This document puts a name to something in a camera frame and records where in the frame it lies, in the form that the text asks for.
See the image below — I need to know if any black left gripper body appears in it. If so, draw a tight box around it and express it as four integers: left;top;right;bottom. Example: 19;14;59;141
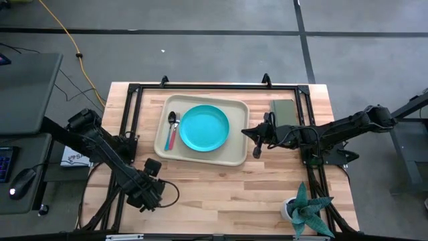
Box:
126;173;167;212

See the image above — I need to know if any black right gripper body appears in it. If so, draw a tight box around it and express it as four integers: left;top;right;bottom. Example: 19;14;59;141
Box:
266;123;302;149

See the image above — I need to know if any beige plastic tray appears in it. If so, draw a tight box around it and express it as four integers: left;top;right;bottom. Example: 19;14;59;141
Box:
153;94;251;167

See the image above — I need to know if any teal round plate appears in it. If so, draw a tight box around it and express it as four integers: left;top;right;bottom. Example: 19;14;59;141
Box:
179;104;231;153

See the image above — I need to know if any red-handled metal fork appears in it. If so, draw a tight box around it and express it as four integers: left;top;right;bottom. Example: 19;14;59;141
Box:
168;112;181;151

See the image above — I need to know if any blue-handled metal spoon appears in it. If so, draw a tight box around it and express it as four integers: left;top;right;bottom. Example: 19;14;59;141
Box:
163;110;177;151

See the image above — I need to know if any olive green notebook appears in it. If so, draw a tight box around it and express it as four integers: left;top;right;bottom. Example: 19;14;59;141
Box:
270;98;297;127

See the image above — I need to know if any green succulent in white pot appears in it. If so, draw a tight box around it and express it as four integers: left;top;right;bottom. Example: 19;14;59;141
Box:
280;181;335;239

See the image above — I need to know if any white printed box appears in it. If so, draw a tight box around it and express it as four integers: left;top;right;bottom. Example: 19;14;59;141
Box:
60;145;92;167

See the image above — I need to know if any black computer mouse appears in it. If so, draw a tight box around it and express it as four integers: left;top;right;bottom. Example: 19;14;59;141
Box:
9;168;37;201

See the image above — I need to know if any grey desk surface with mouse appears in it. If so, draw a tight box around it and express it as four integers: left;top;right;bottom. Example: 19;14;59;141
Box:
0;133;53;215

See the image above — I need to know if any black backlit keyboard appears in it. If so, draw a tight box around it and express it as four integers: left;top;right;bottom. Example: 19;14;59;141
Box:
0;147;17;183

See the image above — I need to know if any dark grey desk top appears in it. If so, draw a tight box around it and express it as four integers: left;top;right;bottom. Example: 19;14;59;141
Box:
0;52;64;135

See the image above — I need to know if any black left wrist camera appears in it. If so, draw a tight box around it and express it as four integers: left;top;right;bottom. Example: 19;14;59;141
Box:
143;158;163;177

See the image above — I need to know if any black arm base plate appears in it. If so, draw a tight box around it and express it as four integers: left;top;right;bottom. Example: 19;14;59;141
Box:
300;143;360;167
116;135;138;164

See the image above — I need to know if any black aluminium table frame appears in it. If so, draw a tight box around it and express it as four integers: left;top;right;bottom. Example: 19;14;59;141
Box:
76;82;361;234

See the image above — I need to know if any thin black floor cable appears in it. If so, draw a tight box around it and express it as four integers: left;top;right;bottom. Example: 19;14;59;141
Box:
0;42;105;114

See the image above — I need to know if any yellow floor cable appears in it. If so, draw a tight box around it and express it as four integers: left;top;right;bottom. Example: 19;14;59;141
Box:
38;0;107;108

